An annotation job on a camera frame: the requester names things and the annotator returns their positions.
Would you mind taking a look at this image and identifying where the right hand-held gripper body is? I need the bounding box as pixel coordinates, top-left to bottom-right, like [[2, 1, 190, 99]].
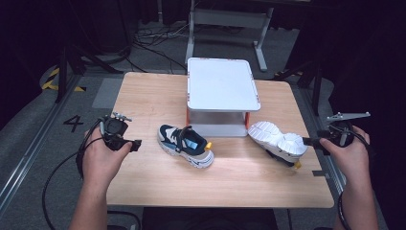
[[317, 111, 372, 149]]

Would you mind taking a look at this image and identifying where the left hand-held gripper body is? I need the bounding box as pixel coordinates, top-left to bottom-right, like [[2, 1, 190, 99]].
[[99, 111, 133, 152]]

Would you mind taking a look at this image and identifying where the navy and beige sneaker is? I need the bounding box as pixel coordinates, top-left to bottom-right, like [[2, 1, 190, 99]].
[[247, 120, 309, 170], [156, 124, 215, 170]]

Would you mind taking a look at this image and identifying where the white two-tier shoe rack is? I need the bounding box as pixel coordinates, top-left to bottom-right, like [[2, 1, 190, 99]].
[[185, 57, 262, 139]]

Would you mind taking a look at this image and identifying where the person's right hand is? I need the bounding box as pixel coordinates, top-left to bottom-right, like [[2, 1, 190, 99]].
[[319, 125, 372, 195]]

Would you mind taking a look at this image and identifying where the person's left hand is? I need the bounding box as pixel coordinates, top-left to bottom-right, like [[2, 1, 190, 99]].
[[81, 126, 134, 194]]

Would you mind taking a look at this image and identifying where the black tape piece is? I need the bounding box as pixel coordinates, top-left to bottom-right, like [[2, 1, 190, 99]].
[[311, 170, 331, 180]]

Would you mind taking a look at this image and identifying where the black metal stand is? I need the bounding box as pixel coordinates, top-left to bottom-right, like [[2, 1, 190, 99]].
[[55, 43, 124, 104], [273, 59, 324, 117]]

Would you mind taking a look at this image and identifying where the person's dark lap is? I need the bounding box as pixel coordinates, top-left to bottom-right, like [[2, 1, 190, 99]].
[[141, 207, 280, 230]]

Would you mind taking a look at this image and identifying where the aluminium floor rail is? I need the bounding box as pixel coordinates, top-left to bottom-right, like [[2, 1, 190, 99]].
[[295, 85, 349, 194], [0, 75, 82, 214]]

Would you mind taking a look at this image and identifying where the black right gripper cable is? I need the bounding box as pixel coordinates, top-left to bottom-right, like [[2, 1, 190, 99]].
[[336, 191, 352, 230]]

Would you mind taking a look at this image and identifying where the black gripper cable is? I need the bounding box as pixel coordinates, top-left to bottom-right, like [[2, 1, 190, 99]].
[[40, 118, 107, 230], [336, 191, 352, 230]]

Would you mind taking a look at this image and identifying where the black cable loop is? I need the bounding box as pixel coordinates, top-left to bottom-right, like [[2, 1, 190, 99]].
[[106, 209, 143, 230]]

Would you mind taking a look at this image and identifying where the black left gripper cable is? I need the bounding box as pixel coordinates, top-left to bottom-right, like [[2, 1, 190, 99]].
[[40, 118, 107, 230]]

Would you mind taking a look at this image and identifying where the bundle of black floor cables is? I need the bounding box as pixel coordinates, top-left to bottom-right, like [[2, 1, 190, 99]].
[[125, 20, 192, 75]]

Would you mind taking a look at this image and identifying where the grey metal desk frame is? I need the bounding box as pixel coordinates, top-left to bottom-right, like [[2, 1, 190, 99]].
[[184, 0, 276, 73]]

